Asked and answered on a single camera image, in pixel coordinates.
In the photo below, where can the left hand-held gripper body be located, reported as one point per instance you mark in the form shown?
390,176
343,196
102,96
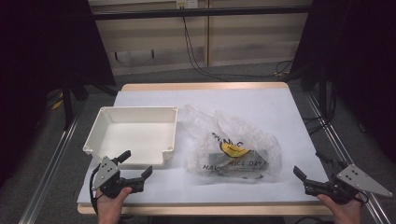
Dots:
107,174

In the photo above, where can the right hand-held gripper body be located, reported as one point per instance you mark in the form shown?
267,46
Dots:
358,180

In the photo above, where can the black rectangular box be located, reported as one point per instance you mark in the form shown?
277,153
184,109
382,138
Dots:
249,161

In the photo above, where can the clear printed plastic bag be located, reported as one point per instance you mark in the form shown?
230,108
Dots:
202,137

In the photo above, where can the person's left hand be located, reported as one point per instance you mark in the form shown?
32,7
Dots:
110,208

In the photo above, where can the person's right hand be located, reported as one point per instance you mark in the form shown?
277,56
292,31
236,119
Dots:
345,214

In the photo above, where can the white plastic tray box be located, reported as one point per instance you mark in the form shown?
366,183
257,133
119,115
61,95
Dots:
137,137

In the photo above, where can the black stand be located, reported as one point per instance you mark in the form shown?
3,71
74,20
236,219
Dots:
67,105

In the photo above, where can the yellow object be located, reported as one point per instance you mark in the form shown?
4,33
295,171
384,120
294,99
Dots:
57,104

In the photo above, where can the white table sheet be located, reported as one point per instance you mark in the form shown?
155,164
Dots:
233,102

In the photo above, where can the wooden table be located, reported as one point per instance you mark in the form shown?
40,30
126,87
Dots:
202,86

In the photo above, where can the black curtain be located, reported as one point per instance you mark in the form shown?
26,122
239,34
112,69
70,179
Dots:
37,46
361,46

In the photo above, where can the black horizontal bar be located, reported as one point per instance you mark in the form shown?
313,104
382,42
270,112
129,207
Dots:
202,12

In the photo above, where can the metal floor rail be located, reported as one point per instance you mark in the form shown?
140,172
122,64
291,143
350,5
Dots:
46,174
342,149

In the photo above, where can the white wall socket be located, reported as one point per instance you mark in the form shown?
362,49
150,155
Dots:
186,3

